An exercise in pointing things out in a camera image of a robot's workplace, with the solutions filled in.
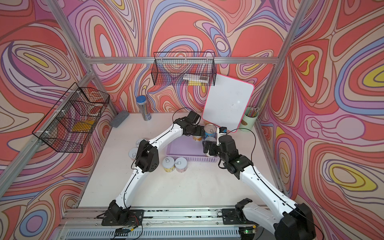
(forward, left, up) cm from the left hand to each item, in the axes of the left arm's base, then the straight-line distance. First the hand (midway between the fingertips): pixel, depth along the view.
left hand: (200, 131), depth 100 cm
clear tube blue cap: (+17, +41, +13) cm, 47 cm away
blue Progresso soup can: (-2, -6, +4) cm, 7 cm away
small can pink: (-16, +43, -1) cm, 46 cm away
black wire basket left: (-15, +68, +22) cm, 73 cm away
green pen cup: (+6, -32, +3) cm, 33 cm away
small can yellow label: (-23, +20, -2) cm, 30 cm away
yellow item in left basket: (-15, +59, +24) cm, 66 cm away
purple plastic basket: (-7, +12, -8) cm, 16 cm away
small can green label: (-8, +41, -1) cm, 42 cm away
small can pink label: (-23, +12, -3) cm, 26 cm away
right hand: (-18, -5, +10) cm, 22 cm away
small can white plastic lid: (-6, -6, +1) cm, 9 cm away
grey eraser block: (+17, +63, -5) cm, 65 cm away
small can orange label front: (-3, +2, -4) cm, 5 cm away
